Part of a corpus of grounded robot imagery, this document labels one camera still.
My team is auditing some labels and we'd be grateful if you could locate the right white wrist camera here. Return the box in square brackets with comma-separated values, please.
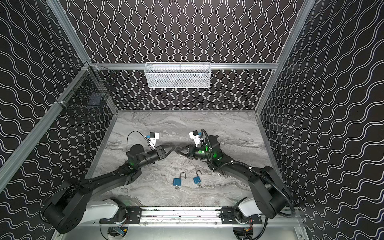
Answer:
[189, 130, 202, 147]

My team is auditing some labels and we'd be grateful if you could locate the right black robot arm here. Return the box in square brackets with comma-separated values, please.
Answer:
[176, 135, 296, 219]

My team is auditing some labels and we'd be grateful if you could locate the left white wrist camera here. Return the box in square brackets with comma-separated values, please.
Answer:
[147, 132, 160, 149]

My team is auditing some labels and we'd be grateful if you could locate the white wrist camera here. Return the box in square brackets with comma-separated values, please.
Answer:
[189, 130, 202, 147]
[147, 132, 160, 149]

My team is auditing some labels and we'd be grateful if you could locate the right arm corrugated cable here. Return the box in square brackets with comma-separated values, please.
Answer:
[200, 128, 297, 218]

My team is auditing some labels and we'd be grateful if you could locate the black wire mesh basket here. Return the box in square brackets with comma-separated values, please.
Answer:
[57, 62, 118, 122]

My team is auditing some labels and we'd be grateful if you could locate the blue padlock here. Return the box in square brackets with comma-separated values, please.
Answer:
[193, 170, 202, 188]
[173, 172, 187, 190]

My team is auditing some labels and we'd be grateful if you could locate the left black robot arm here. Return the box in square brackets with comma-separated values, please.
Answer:
[40, 144, 176, 234]

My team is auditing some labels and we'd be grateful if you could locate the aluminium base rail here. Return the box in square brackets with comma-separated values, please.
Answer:
[80, 206, 265, 227]

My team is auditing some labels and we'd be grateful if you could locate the white wire mesh basket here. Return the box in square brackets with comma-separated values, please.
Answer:
[144, 62, 212, 89]

